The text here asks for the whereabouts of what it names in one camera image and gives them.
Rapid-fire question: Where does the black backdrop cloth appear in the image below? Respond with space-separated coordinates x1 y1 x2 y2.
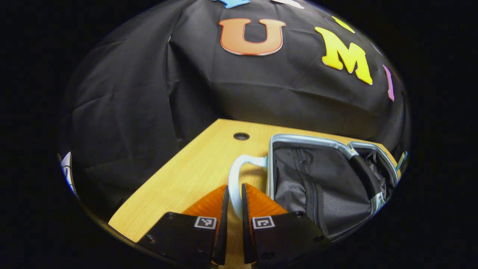
58 0 411 221

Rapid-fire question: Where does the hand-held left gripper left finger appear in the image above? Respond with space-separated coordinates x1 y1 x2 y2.
137 185 230 266

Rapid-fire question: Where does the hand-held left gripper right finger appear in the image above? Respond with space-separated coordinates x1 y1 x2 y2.
241 183 331 266

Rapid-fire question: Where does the white quilted suitcase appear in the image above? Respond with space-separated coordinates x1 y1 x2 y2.
228 134 401 241

